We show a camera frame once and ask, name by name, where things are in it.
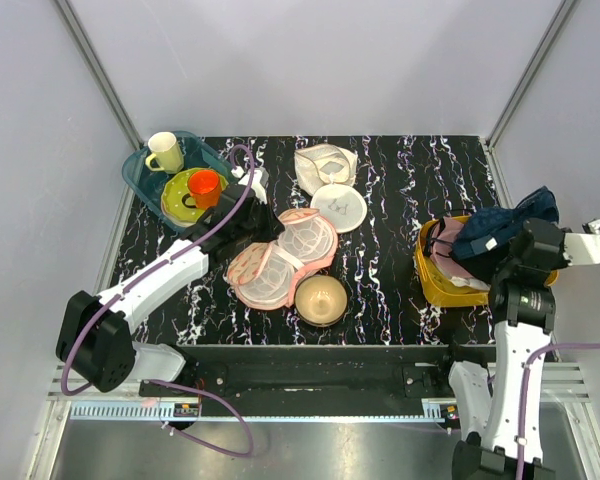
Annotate pink floral mesh laundry bag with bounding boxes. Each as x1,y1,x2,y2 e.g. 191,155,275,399
227,208,338,311

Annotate navy blue lace bra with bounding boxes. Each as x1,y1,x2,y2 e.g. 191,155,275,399
452,186,559,260

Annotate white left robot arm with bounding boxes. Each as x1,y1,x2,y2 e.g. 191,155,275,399
56,184,284,396

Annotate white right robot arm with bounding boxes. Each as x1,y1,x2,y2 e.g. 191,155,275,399
433,218,565,479

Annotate cream mesh laundry bag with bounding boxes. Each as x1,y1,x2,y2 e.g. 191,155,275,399
294,143,358,196

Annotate round white mesh laundry bag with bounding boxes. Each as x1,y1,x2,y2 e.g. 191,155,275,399
310,184,368,234

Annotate orange mug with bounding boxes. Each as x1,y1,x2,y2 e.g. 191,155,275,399
182,169,226,210

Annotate green dotted plate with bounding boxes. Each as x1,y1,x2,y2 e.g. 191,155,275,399
161,168,211,227

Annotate pink garment in basket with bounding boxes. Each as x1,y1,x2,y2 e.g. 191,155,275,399
423,217,489,291

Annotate beige bowl with brown rim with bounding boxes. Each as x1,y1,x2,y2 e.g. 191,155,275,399
294,275,348,328

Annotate yellow plastic basket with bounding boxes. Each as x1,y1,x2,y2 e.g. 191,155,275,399
413,215,560,308

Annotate teal plastic tub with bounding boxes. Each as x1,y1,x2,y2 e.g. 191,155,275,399
122,131,237,232

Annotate pale yellow mug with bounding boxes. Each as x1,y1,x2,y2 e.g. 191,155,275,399
145,132,184,174

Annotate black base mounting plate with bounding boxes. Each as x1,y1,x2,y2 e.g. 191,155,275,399
164,346,451,415

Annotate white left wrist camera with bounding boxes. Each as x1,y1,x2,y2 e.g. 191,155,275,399
231,166,269,204

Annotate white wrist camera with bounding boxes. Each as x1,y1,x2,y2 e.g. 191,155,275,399
563,219,600,267
231,166,269,204

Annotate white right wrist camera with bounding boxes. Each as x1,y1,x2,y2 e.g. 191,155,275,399
563,219,600,267

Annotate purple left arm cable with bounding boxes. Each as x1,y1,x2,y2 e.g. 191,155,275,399
60,144,256,397

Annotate aluminium frame rail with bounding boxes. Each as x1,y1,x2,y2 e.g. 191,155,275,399
51,0,144,150

